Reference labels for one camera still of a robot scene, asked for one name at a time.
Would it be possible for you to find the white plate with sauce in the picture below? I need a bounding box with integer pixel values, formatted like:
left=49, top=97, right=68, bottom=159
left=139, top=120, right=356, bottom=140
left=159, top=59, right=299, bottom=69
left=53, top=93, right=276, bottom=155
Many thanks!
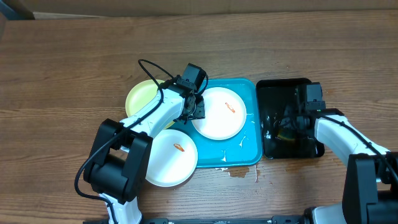
left=192, top=87, right=246, bottom=140

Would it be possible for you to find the yellow plate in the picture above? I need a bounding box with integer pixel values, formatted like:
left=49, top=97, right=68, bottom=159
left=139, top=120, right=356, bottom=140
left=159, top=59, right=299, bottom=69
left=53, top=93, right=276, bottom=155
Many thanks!
left=125, top=80, right=158, bottom=118

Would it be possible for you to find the yellow green sponge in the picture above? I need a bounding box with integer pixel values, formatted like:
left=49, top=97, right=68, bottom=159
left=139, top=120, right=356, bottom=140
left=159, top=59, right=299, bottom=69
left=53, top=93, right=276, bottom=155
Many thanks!
left=277, top=132, right=296, bottom=141

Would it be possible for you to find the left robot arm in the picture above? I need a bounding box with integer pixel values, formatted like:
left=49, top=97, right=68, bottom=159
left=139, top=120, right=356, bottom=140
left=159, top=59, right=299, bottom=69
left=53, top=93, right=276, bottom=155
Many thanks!
left=76, top=77, right=204, bottom=223

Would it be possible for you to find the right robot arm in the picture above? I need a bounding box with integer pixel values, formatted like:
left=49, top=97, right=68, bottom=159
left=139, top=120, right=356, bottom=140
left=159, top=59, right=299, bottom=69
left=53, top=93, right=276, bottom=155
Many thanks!
left=272, top=108, right=397, bottom=224

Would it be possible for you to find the black plastic tray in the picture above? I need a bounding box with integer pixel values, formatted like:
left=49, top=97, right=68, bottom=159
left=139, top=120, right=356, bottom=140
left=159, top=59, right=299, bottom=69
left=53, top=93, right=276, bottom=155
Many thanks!
left=256, top=78, right=325, bottom=159

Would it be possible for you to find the teal plastic tray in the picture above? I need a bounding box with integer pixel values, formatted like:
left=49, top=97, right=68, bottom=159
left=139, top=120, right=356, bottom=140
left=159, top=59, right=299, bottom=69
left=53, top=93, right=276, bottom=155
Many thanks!
left=170, top=78, right=263, bottom=168

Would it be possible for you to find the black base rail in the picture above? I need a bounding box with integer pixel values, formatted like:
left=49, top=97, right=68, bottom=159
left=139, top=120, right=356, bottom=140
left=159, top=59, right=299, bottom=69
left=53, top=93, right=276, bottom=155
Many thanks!
left=83, top=215, right=312, bottom=224

